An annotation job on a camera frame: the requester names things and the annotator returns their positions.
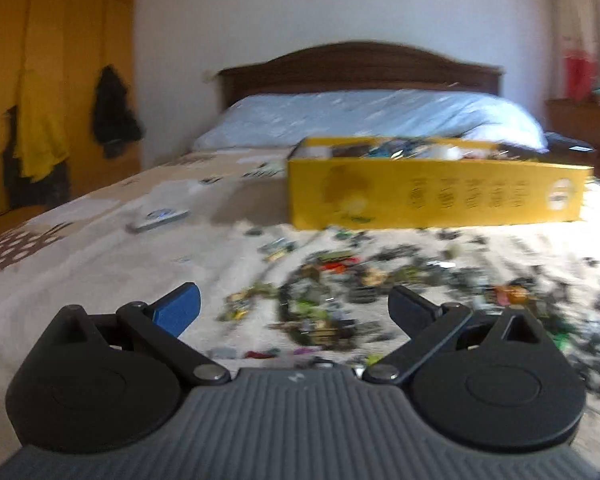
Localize yellow hanging jacket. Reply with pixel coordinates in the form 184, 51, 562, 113
15, 72, 71, 181

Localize white remote control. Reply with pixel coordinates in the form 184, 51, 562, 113
126, 208, 190, 234

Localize dark wooden headboard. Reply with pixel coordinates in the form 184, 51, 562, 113
217, 41, 504, 111

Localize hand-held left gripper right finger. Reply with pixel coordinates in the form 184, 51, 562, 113
362, 285, 548, 387

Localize heap of boxed toy bricks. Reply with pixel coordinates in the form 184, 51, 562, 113
330, 137, 502, 162

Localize black hanging jacket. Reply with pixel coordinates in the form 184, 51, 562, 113
90, 64, 145, 159

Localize red patterned curtain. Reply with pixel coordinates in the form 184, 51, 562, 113
550, 0, 600, 102

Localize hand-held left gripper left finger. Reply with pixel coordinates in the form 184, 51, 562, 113
55, 281, 232, 387

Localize dark wooden nightstand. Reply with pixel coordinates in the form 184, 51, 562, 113
544, 131, 599, 155

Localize yellow cardboard box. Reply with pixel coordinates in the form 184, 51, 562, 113
0, 147, 302, 286
286, 136, 595, 231

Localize blue floral quilt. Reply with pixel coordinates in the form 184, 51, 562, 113
192, 89, 551, 154

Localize wooden dresser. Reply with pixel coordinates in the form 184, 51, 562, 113
545, 97, 600, 162

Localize wooden wardrobe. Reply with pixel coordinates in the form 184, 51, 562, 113
0, 0, 144, 233

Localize pile of toy bricks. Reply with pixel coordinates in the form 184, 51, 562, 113
215, 225, 600, 402

